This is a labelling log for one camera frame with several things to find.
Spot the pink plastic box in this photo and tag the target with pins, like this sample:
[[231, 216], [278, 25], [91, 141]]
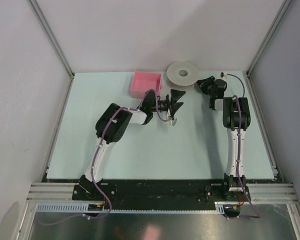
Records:
[[144, 81]]

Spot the aluminium frame rail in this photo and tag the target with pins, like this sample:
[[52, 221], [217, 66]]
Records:
[[261, 193]]

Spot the aluminium corner post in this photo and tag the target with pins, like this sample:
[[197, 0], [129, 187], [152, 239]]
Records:
[[279, 17], [48, 31]]

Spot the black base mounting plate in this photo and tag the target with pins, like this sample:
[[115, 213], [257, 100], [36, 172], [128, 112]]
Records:
[[160, 190]]

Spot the white plastic spool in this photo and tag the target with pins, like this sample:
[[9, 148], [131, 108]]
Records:
[[182, 73]]

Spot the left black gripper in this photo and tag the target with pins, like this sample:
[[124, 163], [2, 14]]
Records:
[[175, 95]]

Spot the left aluminium corner post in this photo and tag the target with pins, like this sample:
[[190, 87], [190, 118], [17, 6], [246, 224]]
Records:
[[48, 31]]

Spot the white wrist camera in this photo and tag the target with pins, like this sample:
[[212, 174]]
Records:
[[171, 120], [224, 76]]

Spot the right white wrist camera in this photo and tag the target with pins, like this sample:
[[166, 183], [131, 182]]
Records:
[[224, 76]]

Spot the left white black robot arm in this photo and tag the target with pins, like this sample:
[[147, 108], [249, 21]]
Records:
[[113, 123]]

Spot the grey slotted cable duct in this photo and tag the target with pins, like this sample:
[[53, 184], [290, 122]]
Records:
[[92, 208]]

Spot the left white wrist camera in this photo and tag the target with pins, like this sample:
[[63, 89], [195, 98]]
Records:
[[171, 120]]

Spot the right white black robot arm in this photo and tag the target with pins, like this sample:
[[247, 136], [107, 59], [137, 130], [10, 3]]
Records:
[[236, 118]]

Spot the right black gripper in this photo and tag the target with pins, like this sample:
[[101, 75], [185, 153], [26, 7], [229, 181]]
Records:
[[203, 83]]

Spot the right aluminium corner post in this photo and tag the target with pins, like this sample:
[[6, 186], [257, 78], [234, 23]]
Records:
[[279, 17]]

